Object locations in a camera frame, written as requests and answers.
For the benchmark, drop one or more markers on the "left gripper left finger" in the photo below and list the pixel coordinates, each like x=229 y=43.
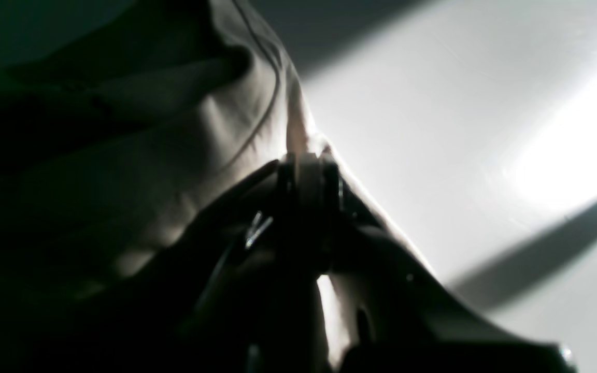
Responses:
x=223 y=299

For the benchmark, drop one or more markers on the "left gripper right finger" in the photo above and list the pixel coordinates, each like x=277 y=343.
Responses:
x=400 y=318

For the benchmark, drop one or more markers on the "beige t-shirt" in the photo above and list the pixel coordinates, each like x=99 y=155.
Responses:
x=121 y=122

